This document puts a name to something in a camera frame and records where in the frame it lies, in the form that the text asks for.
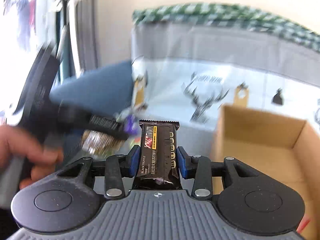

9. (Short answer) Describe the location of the person's left hand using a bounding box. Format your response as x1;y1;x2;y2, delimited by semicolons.
1;125;63;189

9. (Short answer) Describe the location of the grey deer print sofa cover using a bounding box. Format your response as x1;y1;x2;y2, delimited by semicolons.
131;23;319;156

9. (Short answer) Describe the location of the grey window curtain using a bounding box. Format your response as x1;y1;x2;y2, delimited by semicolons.
49;0;99;81

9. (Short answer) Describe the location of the black truffle chocolate bar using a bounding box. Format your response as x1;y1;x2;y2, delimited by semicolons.
133;120;182;190

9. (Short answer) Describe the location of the brown cardboard box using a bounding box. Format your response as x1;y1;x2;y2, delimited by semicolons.
210;105;319;226

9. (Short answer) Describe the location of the round puffed grain snack pack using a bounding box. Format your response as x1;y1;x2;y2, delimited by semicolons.
81;130;125;159

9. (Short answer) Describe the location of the purple snack bar wrapper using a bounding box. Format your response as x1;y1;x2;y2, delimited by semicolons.
117;113;139;136

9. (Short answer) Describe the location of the green checkered cloth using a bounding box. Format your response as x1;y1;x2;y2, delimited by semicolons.
132;2;319;53

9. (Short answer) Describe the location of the blue sofa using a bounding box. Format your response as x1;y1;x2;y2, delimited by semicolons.
48;60;133;160

